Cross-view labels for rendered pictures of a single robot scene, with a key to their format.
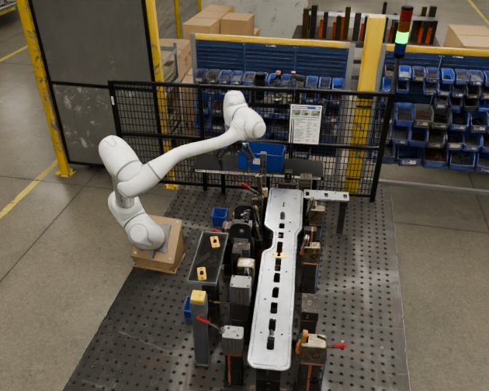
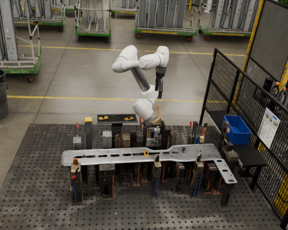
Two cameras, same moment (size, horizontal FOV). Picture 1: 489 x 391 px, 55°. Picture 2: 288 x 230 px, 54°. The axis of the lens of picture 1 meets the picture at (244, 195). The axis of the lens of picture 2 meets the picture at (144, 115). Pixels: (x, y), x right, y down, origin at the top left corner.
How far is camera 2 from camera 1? 2.36 m
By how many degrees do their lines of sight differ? 58
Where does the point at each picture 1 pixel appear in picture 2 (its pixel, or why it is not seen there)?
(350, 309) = (144, 216)
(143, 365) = (83, 140)
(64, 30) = (264, 31)
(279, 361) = (66, 160)
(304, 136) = (265, 136)
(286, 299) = (110, 159)
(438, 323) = not seen: outside the picture
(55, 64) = (254, 48)
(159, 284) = not seen: hidden behind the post
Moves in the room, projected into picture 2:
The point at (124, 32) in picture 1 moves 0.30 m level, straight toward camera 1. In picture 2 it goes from (283, 42) to (269, 44)
